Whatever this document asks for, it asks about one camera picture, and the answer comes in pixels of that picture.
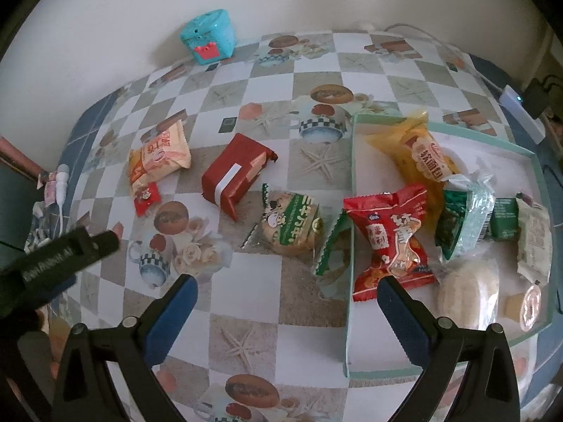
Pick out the light teal snack packet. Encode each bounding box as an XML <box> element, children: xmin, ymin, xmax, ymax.
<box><xmin>435</xmin><ymin>171</ymin><xmax>495</xmax><ymax>261</ymax></box>

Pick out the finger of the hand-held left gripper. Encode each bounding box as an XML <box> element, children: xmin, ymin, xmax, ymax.
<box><xmin>86</xmin><ymin>229</ymin><xmax>121</xmax><ymax>259</ymax></box>
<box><xmin>48</xmin><ymin>271</ymin><xmax>80</xmax><ymax>294</ymax></box>

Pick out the dark red white-striped packet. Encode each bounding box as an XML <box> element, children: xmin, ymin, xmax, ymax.
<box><xmin>201</xmin><ymin>133</ymin><xmax>279</xmax><ymax>223</ymax></box>

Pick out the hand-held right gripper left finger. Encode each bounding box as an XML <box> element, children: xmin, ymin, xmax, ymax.
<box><xmin>52</xmin><ymin>274</ymin><xmax>200</xmax><ymax>422</ymax></box>

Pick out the white power strip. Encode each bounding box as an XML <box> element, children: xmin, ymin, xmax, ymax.
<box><xmin>500</xmin><ymin>84</ymin><xmax>548</xmax><ymax>143</ymax></box>

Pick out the white earphone cable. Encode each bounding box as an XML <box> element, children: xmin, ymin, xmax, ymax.
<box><xmin>26</xmin><ymin>164</ymin><xmax>71</xmax><ymax>251</ymax></box>

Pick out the orange jelly cup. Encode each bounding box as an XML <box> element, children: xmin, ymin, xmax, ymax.
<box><xmin>504</xmin><ymin>283</ymin><xmax>546</xmax><ymax>332</ymax></box>

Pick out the white snack packet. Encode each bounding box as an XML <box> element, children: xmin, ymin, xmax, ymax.
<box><xmin>515</xmin><ymin>193</ymin><xmax>552</xmax><ymax>286</ymax></box>

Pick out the yellow bread packet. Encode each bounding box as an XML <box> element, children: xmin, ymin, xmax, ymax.
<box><xmin>365</xmin><ymin>112</ymin><xmax>462</xmax><ymax>229</ymax></box>

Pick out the orange cream snack packet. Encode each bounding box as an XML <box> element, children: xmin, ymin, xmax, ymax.
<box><xmin>128</xmin><ymin>119</ymin><xmax>192</xmax><ymax>194</ymax></box>

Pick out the white tray with green rim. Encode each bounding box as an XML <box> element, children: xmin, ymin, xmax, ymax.
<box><xmin>342</xmin><ymin>112</ymin><xmax>556</xmax><ymax>379</ymax></box>

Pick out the small pink packet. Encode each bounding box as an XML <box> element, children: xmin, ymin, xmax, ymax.
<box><xmin>43</xmin><ymin>171</ymin><xmax>60</xmax><ymax>205</ymax></box>

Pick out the teal toy container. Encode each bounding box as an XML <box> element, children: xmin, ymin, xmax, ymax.
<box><xmin>180</xmin><ymin>9</ymin><xmax>238</xmax><ymax>66</ymax></box>

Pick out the dark green snack packet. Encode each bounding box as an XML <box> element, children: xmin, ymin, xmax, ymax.
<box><xmin>486</xmin><ymin>198</ymin><xmax>522</xmax><ymax>242</ymax></box>

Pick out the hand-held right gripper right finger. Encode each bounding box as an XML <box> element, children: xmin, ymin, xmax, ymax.
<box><xmin>377</xmin><ymin>276</ymin><xmax>522</xmax><ymax>422</ymax></box>

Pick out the green zigzag-edged packet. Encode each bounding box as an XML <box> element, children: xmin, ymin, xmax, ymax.
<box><xmin>313</xmin><ymin>211</ymin><xmax>355</xmax><ymax>279</ymax></box>

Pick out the black power adapter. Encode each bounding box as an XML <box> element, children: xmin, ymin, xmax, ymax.
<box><xmin>525</xmin><ymin>77</ymin><xmax>563</xmax><ymax>119</ymax></box>

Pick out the green clear biscuit packet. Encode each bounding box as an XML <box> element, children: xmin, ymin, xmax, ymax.
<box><xmin>240</xmin><ymin>183</ymin><xmax>326</xmax><ymax>256</ymax></box>

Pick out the small red candy packet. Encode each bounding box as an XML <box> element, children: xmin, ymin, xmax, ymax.
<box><xmin>133</xmin><ymin>182</ymin><xmax>160</xmax><ymax>217</ymax></box>

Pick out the red cartoon snack packet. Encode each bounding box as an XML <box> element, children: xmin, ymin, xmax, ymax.
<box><xmin>343</xmin><ymin>185</ymin><xmax>438</xmax><ymax>303</ymax></box>

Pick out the white power cable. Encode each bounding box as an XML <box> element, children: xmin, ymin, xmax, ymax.
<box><xmin>382</xmin><ymin>22</ymin><xmax>506</xmax><ymax>93</ymax></box>

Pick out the clear-wrapped white bun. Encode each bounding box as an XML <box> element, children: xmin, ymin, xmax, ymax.
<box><xmin>435</xmin><ymin>257</ymin><xmax>502</xmax><ymax>330</ymax></box>

